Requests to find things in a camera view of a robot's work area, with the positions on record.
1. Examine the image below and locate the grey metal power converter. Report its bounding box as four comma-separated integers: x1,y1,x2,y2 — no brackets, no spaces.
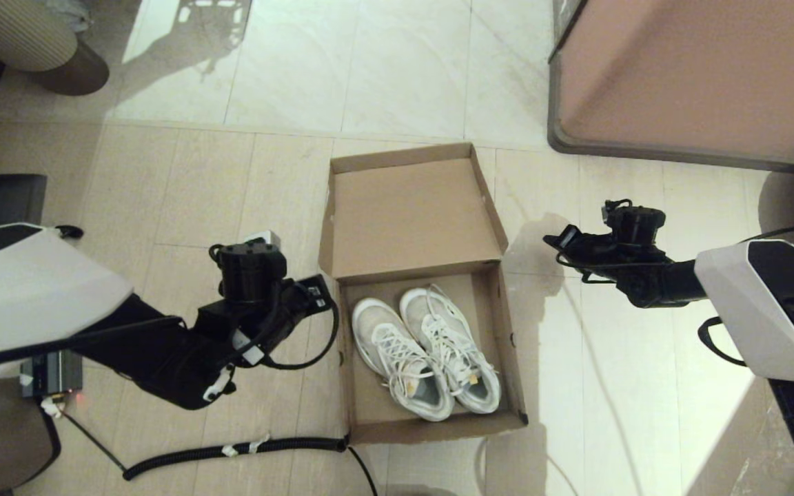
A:
20,350,84,399

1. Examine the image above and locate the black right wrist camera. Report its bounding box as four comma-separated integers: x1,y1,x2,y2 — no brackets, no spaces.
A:
544,224,581,253

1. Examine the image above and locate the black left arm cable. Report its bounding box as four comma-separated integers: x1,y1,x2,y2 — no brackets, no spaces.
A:
0,316,185,374

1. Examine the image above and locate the beige ribbed pouf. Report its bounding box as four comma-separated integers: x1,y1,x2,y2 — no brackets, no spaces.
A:
0,0,79,72

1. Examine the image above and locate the pink cabinet with dark frame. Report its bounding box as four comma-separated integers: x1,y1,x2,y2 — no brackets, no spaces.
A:
547,0,794,178

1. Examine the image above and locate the white mesh sneaker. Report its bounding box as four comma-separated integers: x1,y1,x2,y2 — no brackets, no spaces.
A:
352,298,455,422
399,285,502,415

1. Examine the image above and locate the clear plastic wrap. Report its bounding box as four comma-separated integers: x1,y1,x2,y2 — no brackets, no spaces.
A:
728,400,794,496

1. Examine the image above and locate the long black corrugated cable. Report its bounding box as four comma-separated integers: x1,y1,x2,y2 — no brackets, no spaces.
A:
123,434,351,482

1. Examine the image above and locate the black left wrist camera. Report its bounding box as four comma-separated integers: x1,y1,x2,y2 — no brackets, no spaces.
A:
297,274,335,312

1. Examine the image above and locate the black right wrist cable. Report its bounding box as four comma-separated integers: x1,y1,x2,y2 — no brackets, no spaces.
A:
556,251,673,285

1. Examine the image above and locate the grey crumpled cloth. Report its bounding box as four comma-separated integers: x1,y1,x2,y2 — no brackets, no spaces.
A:
42,0,91,32

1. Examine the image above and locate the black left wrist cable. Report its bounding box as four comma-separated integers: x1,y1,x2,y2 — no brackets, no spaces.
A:
259,296,340,371

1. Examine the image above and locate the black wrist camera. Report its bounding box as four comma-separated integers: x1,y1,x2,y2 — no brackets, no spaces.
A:
297,274,335,312
544,224,581,253

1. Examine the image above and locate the thin black cable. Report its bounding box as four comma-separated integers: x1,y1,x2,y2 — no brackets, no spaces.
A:
59,405,129,473
349,446,379,496

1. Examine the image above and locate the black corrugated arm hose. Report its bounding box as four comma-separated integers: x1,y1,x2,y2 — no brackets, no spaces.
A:
698,317,747,366

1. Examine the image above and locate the brown cardboard shoe box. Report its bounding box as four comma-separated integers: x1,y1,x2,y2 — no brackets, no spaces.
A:
319,143,529,445

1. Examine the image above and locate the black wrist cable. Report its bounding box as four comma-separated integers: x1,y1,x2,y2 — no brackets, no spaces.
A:
259,296,340,371
556,251,673,285

